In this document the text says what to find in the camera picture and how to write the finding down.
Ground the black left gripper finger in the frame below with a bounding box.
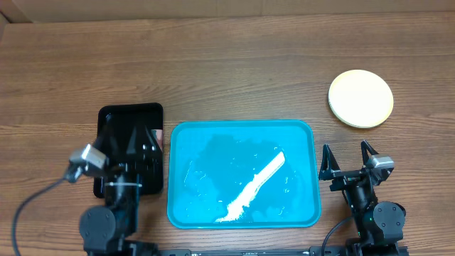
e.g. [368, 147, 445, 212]
[94, 125, 119, 166]
[126, 124, 162, 164]

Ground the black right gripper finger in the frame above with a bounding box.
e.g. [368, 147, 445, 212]
[360, 139, 378, 159]
[319, 144, 340, 174]

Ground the orange and green sponge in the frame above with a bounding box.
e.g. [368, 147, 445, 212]
[153, 129, 164, 150]

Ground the yellow plate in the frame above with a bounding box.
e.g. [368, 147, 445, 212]
[328, 70, 394, 129]

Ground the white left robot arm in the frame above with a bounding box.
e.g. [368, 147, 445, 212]
[64, 124, 164, 256]

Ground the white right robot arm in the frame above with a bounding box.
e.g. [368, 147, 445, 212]
[310, 140, 409, 256]

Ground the black rectangular plastic tray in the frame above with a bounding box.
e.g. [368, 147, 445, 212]
[92, 102, 165, 198]

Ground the teal plastic serving tray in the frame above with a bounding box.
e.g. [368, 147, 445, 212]
[167, 119, 321, 229]

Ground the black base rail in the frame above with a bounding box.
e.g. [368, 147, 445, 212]
[159, 246, 349, 256]

